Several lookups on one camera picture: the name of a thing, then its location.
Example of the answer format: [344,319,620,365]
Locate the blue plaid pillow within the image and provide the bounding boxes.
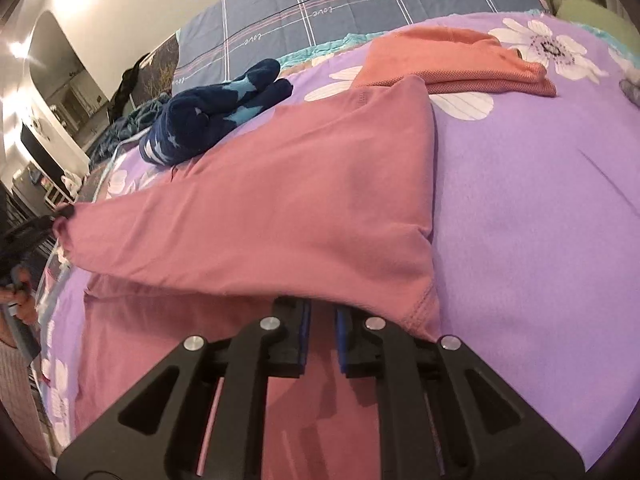
[171,0,543,96]

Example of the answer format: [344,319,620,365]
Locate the orange folded garment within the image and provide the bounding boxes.
[353,26,558,99]

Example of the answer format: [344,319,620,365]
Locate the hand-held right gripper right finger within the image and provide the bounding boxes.
[334,306,586,480]

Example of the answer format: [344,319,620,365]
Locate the purple floral blanket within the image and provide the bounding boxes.
[31,9,640,471]

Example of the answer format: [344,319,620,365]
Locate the dark patterned pillow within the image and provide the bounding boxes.
[134,32,182,111]

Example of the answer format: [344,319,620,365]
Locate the navy star-print garment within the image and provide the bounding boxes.
[139,58,294,167]

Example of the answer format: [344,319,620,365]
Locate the black bag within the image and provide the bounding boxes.
[120,54,152,109]

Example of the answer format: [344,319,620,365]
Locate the pink shirt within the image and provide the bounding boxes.
[54,76,442,480]

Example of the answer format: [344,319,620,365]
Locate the teal crumpled cloth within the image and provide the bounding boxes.
[89,92,174,167]

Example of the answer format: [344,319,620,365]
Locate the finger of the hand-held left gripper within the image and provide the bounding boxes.
[15,203,77,248]

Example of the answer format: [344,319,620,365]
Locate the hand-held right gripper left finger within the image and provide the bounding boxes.
[56,296,313,480]

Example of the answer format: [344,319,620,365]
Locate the person's left hand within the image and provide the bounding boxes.
[1,280,40,327]

